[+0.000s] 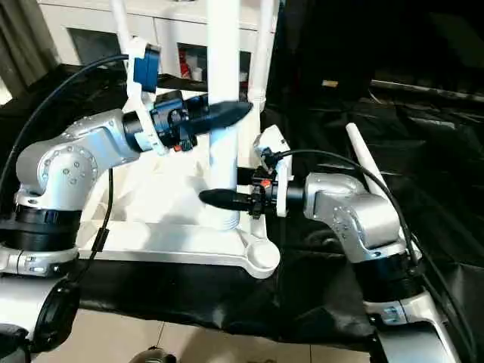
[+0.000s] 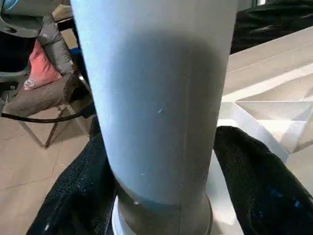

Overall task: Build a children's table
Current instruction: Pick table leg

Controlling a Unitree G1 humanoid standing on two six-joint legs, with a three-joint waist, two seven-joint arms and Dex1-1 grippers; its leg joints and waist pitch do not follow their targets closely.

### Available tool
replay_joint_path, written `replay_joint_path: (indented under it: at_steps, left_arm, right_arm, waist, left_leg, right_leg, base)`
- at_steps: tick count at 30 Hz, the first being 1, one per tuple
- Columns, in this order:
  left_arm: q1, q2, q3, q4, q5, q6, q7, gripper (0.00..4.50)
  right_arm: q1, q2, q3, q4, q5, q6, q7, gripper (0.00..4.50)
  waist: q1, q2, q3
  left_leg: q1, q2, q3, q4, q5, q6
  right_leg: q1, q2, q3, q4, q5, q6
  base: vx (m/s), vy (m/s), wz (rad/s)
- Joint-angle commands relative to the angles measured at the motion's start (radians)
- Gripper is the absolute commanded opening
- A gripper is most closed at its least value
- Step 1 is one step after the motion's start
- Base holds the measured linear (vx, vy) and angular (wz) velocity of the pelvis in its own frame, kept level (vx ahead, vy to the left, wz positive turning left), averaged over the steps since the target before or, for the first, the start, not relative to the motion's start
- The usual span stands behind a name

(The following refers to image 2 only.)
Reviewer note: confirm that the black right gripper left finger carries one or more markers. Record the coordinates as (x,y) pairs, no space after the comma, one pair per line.
(80,195)

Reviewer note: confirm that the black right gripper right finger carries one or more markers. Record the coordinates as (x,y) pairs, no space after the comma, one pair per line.
(269,191)

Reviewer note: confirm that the white plastic table top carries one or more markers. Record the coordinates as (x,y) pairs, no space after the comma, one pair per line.
(269,73)

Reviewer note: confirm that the white plastic table leg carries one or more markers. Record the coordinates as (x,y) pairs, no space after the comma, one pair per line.
(156,98)

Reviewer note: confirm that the metal folding chair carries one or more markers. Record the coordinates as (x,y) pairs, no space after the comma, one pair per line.
(49,137)

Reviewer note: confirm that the grey pink padded jacket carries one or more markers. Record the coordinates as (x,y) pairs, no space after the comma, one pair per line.
(44,73)

